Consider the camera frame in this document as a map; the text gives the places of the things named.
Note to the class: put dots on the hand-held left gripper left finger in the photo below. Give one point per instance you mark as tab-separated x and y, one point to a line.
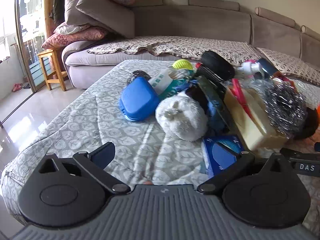
102	155

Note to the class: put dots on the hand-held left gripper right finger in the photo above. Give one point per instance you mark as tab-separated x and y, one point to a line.
235	166

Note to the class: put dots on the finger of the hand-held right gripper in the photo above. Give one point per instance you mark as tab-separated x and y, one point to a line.
300	155

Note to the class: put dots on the orange cardboard box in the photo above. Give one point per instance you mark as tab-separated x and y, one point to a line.
318	146

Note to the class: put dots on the blue cardboard box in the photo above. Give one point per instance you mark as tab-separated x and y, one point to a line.
220	152

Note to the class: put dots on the black round object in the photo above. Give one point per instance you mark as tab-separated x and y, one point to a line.
310	125

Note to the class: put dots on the beige box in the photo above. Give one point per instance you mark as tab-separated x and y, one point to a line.
250	130

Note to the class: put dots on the large steel wool scrubber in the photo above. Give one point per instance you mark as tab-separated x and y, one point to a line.
285	107

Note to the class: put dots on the blue plastic case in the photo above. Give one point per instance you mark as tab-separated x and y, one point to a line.
138	97

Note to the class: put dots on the white fluffy cloth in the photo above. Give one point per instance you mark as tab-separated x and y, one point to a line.
182	117

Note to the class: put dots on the black flat case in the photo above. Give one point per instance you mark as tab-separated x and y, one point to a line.
212	97

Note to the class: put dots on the red plastic strip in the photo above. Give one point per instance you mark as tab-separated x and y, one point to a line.
237	92

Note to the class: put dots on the clear plastic bag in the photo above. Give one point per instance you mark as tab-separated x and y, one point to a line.
260	82

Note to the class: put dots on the small steel wool scrubber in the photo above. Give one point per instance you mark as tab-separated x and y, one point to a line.
138	75

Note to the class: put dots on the narrow speckled lace sofa cover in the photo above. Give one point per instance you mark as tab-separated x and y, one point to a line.
295	65

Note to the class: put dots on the dark blue can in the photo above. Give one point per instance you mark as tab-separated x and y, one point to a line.
266	66

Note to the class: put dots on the white tube with green label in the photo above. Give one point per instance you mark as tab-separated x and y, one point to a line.
162	78

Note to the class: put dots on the teal packet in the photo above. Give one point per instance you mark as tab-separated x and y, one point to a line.
175	88

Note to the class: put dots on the white spray bottle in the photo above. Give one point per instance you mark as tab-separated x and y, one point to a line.
251	67

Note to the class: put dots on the wooden stool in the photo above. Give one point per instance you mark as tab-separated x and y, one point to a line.
53	65

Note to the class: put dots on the black round case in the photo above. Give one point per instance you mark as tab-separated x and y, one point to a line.
216	63

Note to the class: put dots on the red slippers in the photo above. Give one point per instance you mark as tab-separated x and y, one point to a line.
17	87

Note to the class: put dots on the yellow-green spiky ball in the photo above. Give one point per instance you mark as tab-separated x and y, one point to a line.
183	64

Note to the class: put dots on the pale pink pillow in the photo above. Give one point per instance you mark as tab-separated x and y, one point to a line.
67	28

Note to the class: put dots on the wide speckled lace sofa cover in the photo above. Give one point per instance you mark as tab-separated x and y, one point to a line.
175	45

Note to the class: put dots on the large grey sofa cushion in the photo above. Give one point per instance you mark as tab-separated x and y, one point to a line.
105	12

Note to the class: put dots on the small grey sofa cushion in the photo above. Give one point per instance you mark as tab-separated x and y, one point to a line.
71	12

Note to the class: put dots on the grey sectional sofa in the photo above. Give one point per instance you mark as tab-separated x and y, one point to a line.
200	22

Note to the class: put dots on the sliding glass door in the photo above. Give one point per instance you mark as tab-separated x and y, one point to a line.
25	17

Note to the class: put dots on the dark hanging cloth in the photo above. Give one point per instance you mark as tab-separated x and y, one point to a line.
55	2

